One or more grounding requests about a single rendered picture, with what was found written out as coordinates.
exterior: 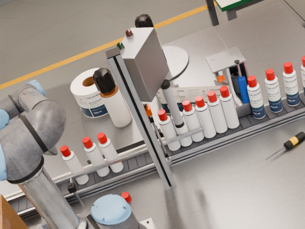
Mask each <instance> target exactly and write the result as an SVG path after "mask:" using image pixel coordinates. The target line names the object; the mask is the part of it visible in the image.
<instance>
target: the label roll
mask: <svg viewBox="0 0 305 229"><path fill-rule="evenodd" d="M98 69H99V68H95V69H90V70H87V71H85V72H83V73H81V74H80V75H79V76H77V77H76V78H75V79H74V80H73V82H72V84H71V86H70V89H71V92H72V94H73V95H74V97H75V99H76V101H77V103H78V105H79V106H80V108H81V110H82V112H83V114H84V115H85V116H87V117H90V118H96V117H101V116H104V115H106V114H108V111H107V109H106V107H105V105H104V103H103V101H102V99H101V97H100V91H98V90H97V88H96V86H95V83H94V81H93V74H94V72H95V71H96V70H98Z"/></svg>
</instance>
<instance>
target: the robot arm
mask: <svg viewBox="0 0 305 229"><path fill-rule="evenodd" d="M24 111H26V112H27V113H26V114H25V115H23V116H22V115H21V113H22V112H24ZM65 125H66V115H65V111H64V109H63V108H62V106H61V105H60V104H58V103H57V102H56V101H54V100H48V99H47V98H46V93H45V91H44V90H43V88H42V87H41V85H40V84H39V83H38V81H36V80H32V81H31V82H29V83H26V84H25V85H24V86H22V87H20V88H19V89H17V90H16V91H14V92H13V93H11V94H9V95H8V96H6V97H4V98H3V99H1V100H0V181H5V180H7V181H8V182H9V183H10V184H17V185H18V186H19V187H20V189H21V190H22V191H23V193H24V194H25V195H26V197H27V198H28V199H29V201H30V202H31V203H32V205H33V206H34V207H35V208H36V210H37V211H38V213H39V214H40V215H41V217H42V218H43V219H44V221H45V222H46V223H47V225H48V226H49V227H50V228H51V229H147V227H146V226H144V225H143V224H141V223H140V222H138V221H137V219H136V217H135V215H134V213H133V212H132V210H131V207H130V205H129V204H128V203H127V201H126V200H125V199H124V198H123V197H122V196H120V195H117V194H108V195H104V196H102V197H100V198H99V199H97V200H96V201H95V202H94V203H93V206H92V207H91V213H90V214H89V215H88V216H86V217H84V216H82V215H80V214H76V213H75V212H74V210H73V209H72V207H71V206H70V205H69V203H68V202H67V200H66V199H65V197H64V196H63V194H62V193H61V192H60V190H59V188H58V187H57V185H56V184H55V183H54V181H53V180H52V179H51V177H50V175H49V174H48V172H47V171H46V170H45V168H44V167H43V166H44V157H43V154H44V155H57V154H58V151H57V148H56V147H55V145H56V144H57V142H58V141H59V140H60V138H61V136H62V134H63V132H64V129H65Z"/></svg>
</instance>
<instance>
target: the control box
mask: <svg viewBox="0 0 305 229"><path fill-rule="evenodd" d="M130 30H131V31H132V33H133V34H134V36H133V37H132V38H127V37H126V35H125V37H124V38H123V40H122V41H121V42H122V43H123V45H124V46H125V49H124V50H122V51H121V54H122V58H123V60H124V63H125V65H126V67H127V70H128V72H129V75H130V77H131V79H132V82H133V84H134V87H135V89H136V91H137V94H138V96H139V98H140V100H141V102H152V101H153V99H154V97H155V95H156V94H157V92H158V90H159V88H160V87H161V85H162V83H163V81H164V80H165V78H166V76H167V74H168V72H169V68H168V65H167V62H166V59H165V57H164V54H163V51H162V48H161V45H160V42H159V40H158V37H157V34H156V31H155V28H154V27H147V28H131V29H130Z"/></svg>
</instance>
